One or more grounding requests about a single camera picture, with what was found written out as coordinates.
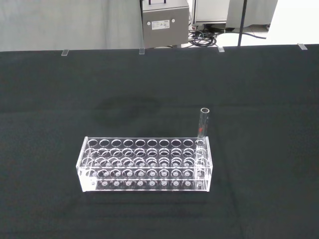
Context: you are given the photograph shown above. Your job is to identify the white cabinet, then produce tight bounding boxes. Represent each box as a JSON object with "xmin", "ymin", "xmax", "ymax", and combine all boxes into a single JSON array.
[{"xmin": 191, "ymin": 0, "xmax": 230, "ymax": 26}]

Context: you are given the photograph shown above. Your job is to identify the clear acrylic test tube rack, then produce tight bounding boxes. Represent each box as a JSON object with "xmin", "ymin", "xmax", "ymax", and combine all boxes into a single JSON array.
[{"xmin": 75, "ymin": 136, "xmax": 214, "ymax": 193}]

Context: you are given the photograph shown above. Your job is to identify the grey metal control box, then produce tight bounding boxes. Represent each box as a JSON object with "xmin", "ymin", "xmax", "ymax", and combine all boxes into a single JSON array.
[{"xmin": 139, "ymin": 0, "xmax": 190, "ymax": 49}]

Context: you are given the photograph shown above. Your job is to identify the black floor cables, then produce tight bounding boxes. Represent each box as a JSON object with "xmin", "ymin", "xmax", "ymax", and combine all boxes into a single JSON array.
[{"xmin": 187, "ymin": 23, "xmax": 267, "ymax": 47}]

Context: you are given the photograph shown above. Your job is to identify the black tripod pole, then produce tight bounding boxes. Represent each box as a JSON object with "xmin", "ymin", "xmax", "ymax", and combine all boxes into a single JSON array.
[{"xmin": 237, "ymin": 0, "xmax": 248, "ymax": 47}]

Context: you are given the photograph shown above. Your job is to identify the grey curtain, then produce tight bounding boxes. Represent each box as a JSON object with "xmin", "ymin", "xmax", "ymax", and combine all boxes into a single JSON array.
[{"xmin": 0, "ymin": 0, "xmax": 145, "ymax": 52}]

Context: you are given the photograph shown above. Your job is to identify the black bench cloth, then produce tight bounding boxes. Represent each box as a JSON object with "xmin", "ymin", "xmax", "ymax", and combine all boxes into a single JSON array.
[{"xmin": 0, "ymin": 44, "xmax": 319, "ymax": 239}]

